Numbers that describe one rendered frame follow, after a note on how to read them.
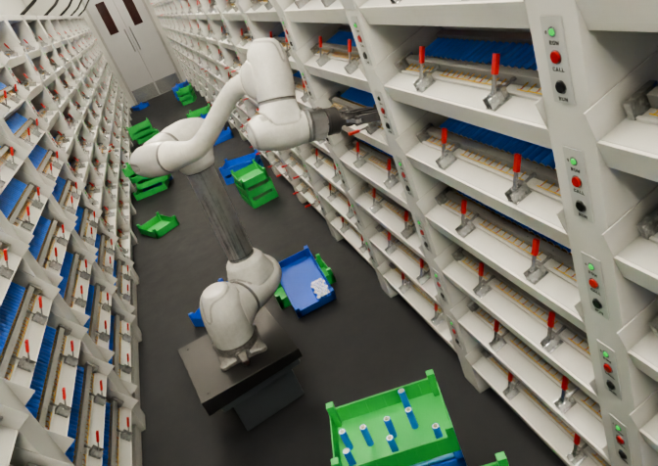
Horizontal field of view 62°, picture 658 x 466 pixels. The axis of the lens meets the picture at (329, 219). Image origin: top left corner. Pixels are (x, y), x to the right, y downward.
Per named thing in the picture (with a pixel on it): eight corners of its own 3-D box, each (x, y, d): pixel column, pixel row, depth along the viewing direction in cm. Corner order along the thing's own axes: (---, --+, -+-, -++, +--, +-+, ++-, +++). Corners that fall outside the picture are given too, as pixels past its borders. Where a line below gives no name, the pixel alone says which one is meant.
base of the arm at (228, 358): (224, 379, 195) (218, 367, 193) (212, 346, 214) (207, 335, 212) (271, 354, 199) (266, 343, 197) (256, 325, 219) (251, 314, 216)
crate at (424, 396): (342, 487, 133) (331, 466, 130) (335, 423, 151) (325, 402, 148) (461, 449, 131) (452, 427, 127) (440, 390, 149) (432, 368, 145)
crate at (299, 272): (336, 298, 261) (334, 290, 254) (299, 318, 257) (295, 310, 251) (309, 253, 278) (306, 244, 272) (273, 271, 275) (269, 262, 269)
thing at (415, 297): (461, 357, 189) (443, 333, 182) (387, 282, 242) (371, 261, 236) (506, 318, 189) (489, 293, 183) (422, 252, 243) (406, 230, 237)
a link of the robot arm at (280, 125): (313, 144, 145) (304, 93, 143) (257, 155, 140) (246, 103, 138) (303, 146, 155) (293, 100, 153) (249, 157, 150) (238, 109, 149)
